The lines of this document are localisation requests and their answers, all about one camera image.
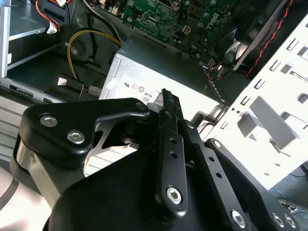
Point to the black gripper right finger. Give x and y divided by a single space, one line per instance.
231 173

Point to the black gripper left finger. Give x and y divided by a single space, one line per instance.
72 125

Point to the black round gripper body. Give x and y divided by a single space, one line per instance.
108 204

